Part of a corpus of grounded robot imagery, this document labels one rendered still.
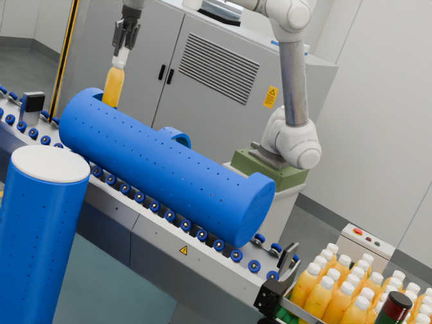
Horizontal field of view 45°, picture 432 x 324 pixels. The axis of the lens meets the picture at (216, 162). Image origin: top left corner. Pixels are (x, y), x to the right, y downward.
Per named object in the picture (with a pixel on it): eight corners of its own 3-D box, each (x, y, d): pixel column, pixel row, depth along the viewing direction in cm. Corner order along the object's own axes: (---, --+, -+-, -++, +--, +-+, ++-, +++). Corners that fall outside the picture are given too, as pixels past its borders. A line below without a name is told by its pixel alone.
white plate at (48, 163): (71, 188, 176) (71, 191, 177) (101, 162, 202) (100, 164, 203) (-4, 161, 177) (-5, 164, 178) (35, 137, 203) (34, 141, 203)
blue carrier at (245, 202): (95, 145, 240) (113, 87, 231) (257, 238, 207) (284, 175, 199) (49, 150, 214) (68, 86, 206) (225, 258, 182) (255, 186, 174)
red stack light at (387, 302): (384, 301, 139) (390, 289, 138) (407, 314, 137) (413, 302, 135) (378, 311, 134) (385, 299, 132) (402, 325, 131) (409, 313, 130)
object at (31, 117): (34, 121, 245) (40, 91, 239) (40, 125, 243) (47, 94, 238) (17, 124, 236) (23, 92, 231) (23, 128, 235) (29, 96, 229)
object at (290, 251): (281, 267, 195) (293, 240, 191) (287, 270, 194) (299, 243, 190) (270, 277, 186) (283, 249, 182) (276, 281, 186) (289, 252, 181)
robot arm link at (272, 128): (283, 144, 263) (299, 105, 255) (297, 161, 248) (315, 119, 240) (254, 139, 257) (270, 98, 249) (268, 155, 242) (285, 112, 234)
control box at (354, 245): (339, 243, 213) (349, 222, 209) (385, 268, 206) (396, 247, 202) (332, 251, 204) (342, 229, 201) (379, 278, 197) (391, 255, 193)
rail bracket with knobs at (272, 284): (261, 297, 178) (272, 274, 174) (279, 309, 175) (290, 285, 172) (249, 310, 170) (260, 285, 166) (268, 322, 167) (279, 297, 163)
